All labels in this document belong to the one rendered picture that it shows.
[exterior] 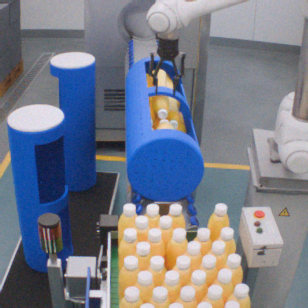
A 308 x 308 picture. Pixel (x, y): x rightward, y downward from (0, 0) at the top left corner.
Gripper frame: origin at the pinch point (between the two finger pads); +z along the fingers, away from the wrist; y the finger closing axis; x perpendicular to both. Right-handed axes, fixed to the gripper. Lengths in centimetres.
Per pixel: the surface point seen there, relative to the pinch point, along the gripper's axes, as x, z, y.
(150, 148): 23.3, 14.3, 6.3
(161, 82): -41.9, 15.0, -2.1
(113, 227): 44, 34, 19
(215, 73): -367, 132, -94
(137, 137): 14.9, 14.3, 10.7
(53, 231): 78, 9, 35
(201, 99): -110, 53, -34
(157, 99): -17.8, 13.3, 1.4
